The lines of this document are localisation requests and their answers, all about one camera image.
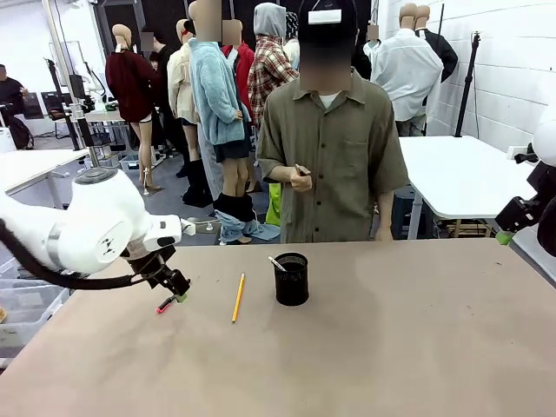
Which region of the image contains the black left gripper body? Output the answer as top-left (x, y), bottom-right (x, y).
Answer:
top-left (124, 243), bottom-right (186, 290)

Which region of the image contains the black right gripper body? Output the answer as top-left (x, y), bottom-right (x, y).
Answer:
top-left (494, 195), bottom-right (542, 236)

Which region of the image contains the person's right forearm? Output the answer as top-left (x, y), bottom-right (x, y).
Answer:
top-left (261, 167), bottom-right (295, 184)

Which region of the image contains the person's left forearm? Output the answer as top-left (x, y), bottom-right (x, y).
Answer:
top-left (376, 189), bottom-right (394, 229)

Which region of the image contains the black mesh pen holder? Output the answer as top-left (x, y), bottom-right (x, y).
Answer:
top-left (274, 252), bottom-right (311, 307)

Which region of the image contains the person's right hand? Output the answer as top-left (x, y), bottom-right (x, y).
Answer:
top-left (288, 164), bottom-right (314, 191)

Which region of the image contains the yellow pencil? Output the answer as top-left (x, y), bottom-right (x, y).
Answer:
top-left (230, 272), bottom-right (247, 324)

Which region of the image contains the white power strip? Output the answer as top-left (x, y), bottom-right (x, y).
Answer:
top-left (506, 144), bottom-right (536, 162)

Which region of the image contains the large white table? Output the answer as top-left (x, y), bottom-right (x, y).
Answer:
top-left (396, 135), bottom-right (540, 241)

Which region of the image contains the blue jeans pile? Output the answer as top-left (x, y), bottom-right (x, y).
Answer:
top-left (214, 192), bottom-right (282, 247)

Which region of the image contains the black stool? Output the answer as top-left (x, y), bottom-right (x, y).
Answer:
top-left (392, 185), bottom-right (419, 241)

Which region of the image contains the green bag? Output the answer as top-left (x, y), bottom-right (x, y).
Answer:
top-left (265, 182), bottom-right (283, 228)

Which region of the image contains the clear plastic bin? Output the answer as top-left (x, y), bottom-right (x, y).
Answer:
top-left (0, 277), bottom-right (71, 351)

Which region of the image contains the black tripod stand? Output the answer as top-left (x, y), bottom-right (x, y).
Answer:
top-left (453, 30), bottom-right (485, 139)

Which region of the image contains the white side table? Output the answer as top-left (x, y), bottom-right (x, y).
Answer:
top-left (0, 148), bottom-right (91, 210)

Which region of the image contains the mannequin in black jacket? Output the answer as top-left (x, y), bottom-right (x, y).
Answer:
top-left (414, 4), bottom-right (460, 84)

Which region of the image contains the mannequin in maroon sweater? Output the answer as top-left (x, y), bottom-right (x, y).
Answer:
top-left (104, 23), bottom-right (161, 193)

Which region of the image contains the mannequin in white shirt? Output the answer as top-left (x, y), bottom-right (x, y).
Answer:
top-left (362, 2), bottom-right (445, 137)

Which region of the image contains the mannequin in blue fleece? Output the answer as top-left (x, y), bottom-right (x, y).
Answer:
top-left (187, 0), bottom-right (257, 244)

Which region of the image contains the mannequin in beige jacket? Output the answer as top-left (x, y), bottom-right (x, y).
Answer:
top-left (166, 18), bottom-right (202, 178)

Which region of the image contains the person in olive shirt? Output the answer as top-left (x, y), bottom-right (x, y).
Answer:
top-left (255, 0), bottom-right (410, 244)

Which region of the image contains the standing person in black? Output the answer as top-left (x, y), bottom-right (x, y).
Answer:
top-left (139, 29), bottom-right (189, 166)

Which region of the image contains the mannequin in red jacket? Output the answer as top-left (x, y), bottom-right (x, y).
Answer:
top-left (221, 18), bottom-right (258, 127)

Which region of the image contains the seated person in black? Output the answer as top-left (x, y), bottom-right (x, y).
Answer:
top-left (0, 63), bottom-right (32, 129)

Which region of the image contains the mannequin in plaid shirt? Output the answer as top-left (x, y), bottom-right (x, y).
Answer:
top-left (247, 2), bottom-right (301, 131)

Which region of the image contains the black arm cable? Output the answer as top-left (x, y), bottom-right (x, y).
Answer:
top-left (0, 218), bottom-right (151, 291)

